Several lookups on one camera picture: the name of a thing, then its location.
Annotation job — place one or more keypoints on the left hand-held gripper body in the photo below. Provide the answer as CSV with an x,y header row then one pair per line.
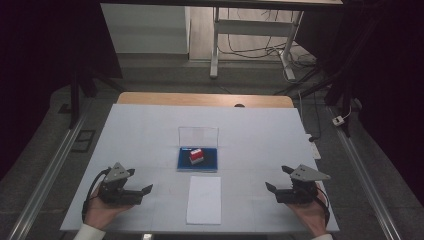
x,y
115,193

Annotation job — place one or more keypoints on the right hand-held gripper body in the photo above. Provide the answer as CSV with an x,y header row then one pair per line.
x,y
296,193

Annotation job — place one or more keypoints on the blue ink pad box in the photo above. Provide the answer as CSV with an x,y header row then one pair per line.
x,y
186,163

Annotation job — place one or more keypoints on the red and white stamp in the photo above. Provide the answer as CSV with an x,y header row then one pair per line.
x,y
196,156

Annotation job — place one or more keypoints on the person's left hand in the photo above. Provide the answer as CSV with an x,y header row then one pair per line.
x,y
100,211

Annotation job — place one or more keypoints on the person's right hand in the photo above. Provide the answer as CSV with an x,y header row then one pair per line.
x,y
310,215

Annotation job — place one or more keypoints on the black floor plate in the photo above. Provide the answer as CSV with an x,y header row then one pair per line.
x,y
83,140

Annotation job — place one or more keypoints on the white paper sheet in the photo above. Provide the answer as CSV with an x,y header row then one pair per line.
x,y
204,200

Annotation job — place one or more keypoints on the white power socket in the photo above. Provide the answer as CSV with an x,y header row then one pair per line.
x,y
338,120

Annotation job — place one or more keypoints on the black tripod stand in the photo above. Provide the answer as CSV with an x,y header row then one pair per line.
x,y
333,86

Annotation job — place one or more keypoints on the wooden table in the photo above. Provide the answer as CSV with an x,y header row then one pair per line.
x,y
200,99

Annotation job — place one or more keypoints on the dark curtain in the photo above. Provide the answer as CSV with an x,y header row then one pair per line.
x,y
40,66
390,83

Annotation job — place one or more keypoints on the white cabinet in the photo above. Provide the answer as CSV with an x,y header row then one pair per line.
x,y
143,30

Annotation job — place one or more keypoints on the metal floor rail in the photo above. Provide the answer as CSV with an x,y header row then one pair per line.
x,y
50,173
363,180

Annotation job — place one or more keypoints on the white desk frame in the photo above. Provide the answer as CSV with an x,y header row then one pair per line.
x,y
253,27

